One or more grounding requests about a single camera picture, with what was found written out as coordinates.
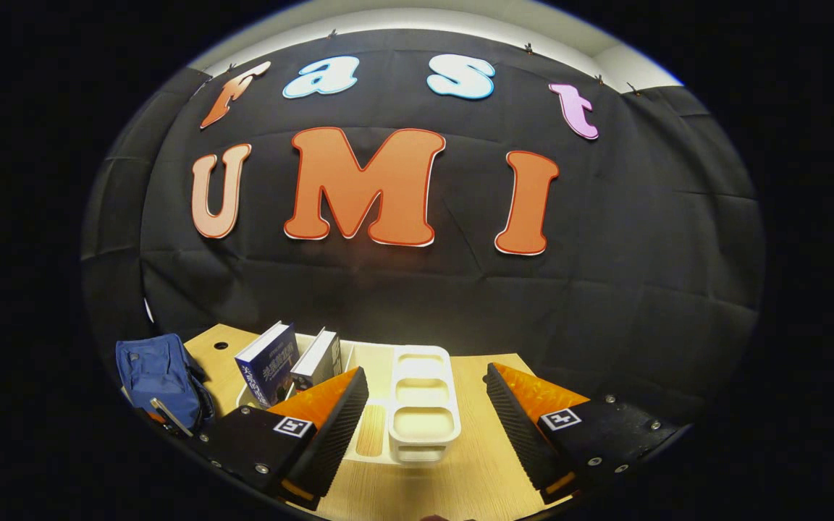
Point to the white bookshelf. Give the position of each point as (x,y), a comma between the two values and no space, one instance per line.
(424,420)

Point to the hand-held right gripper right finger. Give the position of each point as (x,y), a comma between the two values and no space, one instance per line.
(515,434)

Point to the blue cover book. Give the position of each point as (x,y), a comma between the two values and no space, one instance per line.
(268,365)

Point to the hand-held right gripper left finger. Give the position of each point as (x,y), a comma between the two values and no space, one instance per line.
(337,434)

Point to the row of black cloth clips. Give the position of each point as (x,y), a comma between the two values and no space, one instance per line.
(528,48)

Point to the grey cover book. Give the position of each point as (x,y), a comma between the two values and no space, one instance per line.
(316,362)

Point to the blue schoolbag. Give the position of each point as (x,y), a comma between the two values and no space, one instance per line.
(160,376)

